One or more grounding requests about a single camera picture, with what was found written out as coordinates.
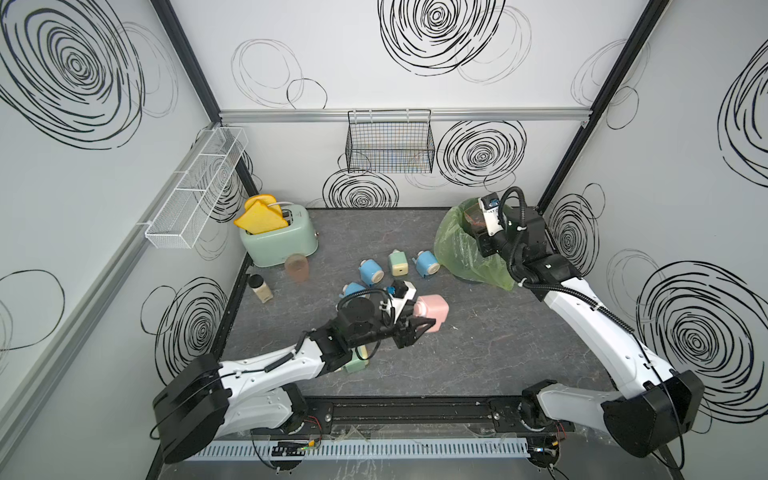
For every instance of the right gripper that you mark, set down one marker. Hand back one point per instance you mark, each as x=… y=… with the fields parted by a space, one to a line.
x=482 y=241

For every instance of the blue sharpener right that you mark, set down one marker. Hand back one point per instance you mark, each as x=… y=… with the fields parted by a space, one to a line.
x=426 y=264

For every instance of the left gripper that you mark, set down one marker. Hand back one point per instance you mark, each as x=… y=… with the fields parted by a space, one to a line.
x=403 y=332

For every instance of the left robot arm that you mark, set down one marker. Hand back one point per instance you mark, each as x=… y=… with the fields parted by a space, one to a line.
x=210 y=399

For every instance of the green cream pencil sharpener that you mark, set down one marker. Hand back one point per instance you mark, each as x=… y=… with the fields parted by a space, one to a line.
x=355 y=365

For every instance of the pink pencil sharpener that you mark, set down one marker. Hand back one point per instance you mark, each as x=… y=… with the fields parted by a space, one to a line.
x=432 y=307

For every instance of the bin with green bag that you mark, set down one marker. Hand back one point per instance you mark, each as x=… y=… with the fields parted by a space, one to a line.
x=458 y=250

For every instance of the white mesh wall shelf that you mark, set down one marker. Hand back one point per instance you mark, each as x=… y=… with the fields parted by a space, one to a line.
x=182 y=217

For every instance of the grey slotted cable duct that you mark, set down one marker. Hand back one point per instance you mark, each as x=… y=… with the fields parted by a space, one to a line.
x=361 y=449

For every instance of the clear pink shavings tray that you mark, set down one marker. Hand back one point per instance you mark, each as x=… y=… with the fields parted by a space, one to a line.
x=474 y=220

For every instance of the small black-capped bottle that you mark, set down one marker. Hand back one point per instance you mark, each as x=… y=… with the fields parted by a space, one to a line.
x=260 y=288

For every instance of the mint green toaster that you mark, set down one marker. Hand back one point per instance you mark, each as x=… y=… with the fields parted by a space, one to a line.
x=273 y=248

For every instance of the blue sharpener front left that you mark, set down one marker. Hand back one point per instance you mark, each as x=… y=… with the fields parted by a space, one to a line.
x=353 y=289

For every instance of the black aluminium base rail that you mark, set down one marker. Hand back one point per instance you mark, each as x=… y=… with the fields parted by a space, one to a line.
x=408 y=411

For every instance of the blue sharpener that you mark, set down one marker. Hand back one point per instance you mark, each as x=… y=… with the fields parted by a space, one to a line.
x=371 y=272
x=353 y=289
x=426 y=264

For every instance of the yellow green pencil sharpener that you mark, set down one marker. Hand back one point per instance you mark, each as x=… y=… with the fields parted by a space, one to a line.
x=398 y=263

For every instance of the black wire basket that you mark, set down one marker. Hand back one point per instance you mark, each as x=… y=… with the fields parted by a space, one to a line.
x=390 y=141

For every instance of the blue sharpener middle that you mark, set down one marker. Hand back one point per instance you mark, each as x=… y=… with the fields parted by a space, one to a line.
x=371 y=272

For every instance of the yellow toy toast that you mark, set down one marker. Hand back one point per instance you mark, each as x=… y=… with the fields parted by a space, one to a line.
x=262 y=214

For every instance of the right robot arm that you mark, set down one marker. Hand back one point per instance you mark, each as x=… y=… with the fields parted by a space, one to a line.
x=651 y=404

